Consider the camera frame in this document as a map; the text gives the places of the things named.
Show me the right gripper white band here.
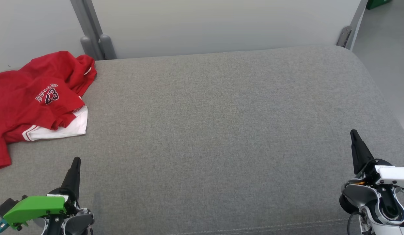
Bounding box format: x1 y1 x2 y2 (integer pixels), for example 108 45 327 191
350 129 404 192

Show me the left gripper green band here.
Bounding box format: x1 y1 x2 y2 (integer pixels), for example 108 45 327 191
3 157 82 230

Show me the green box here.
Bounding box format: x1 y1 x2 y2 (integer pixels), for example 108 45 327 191
366 0 393 10

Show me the grey metal hinge bracket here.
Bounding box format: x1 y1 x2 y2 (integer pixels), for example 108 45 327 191
336 26 353 48

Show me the grey cylindrical post foot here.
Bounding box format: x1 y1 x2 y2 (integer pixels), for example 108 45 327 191
99 34 118 60
80 36 95 61

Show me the upright grey metal post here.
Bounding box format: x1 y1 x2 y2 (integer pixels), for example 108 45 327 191
347 0 369 51

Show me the slanted grey metal post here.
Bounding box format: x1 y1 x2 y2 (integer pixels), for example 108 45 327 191
70 0 106 61

